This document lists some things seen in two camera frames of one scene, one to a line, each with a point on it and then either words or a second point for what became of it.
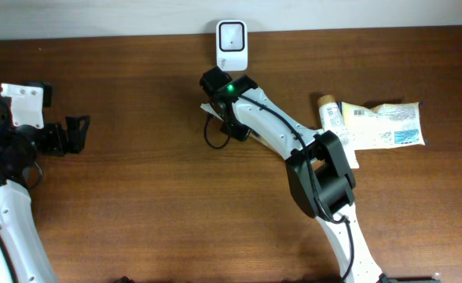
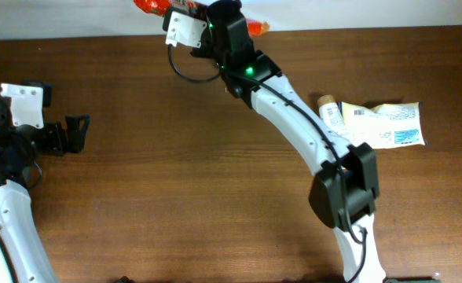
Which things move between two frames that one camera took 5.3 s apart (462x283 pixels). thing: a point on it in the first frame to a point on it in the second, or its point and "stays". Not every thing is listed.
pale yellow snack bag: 386,126 stays
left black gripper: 78,134 stays
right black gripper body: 238,132 to 210,53
